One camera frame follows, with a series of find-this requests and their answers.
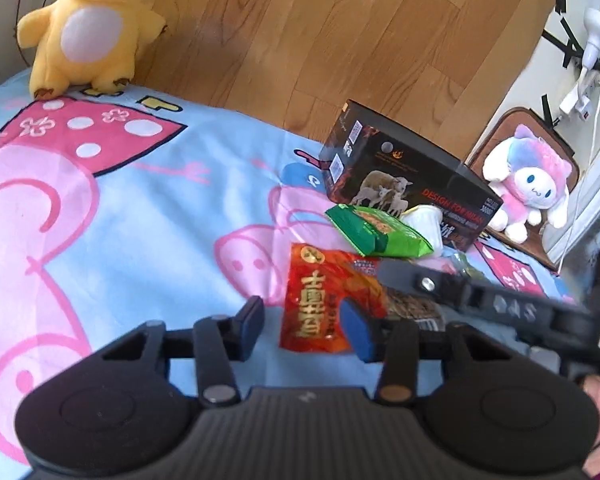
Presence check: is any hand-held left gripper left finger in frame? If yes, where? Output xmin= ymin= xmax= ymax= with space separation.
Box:
xmin=97 ymin=296 xmax=266 ymax=407

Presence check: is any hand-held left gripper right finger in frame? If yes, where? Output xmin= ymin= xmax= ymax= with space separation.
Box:
xmin=340 ymin=297 xmax=531 ymax=405

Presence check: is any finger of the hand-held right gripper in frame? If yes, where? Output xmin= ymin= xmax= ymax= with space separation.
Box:
xmin=377 ymin=258 xmax=468 ymax=311

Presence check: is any red snack packet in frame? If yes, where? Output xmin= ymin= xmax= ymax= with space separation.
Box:
xmin=279 ymin=242 xmax=443 ymax=356

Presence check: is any green snack packet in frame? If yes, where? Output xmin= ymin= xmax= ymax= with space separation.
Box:
xmin=326 ymin=203 xmax=435 ymax=259

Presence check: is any black printed cardboard box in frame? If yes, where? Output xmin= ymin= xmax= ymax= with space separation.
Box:
xmin=319 ymin=100 xmax=504 ymax=252

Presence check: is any white cup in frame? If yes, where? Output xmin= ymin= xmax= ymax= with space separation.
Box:
xmin=400 ymin=205 xmax=446 ymax=256

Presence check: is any pink and blue plush toy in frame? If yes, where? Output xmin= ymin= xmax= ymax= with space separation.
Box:
xmin=482 ymin=125 xmax=573 ymax=246

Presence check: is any printed blanket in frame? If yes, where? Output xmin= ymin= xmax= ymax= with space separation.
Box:
xmin=0 ymin=67 xmax=581 ymax=466

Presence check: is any brown seat cushion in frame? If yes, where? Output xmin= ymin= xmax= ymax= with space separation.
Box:
xmin=467 ymin=106 xmax=581 ymax=272

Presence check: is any white clip lamp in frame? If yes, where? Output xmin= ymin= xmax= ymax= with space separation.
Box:
xmin=559 ymin=5 xmax=600 ymax=117

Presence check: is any yellow plush toy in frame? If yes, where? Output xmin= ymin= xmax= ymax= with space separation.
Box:
xmin=17 ymin=0 xmax=167 ymax=101

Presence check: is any white cable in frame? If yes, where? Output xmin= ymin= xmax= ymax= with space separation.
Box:
xmin=562 ymin=80 xmax=600 ymax=271

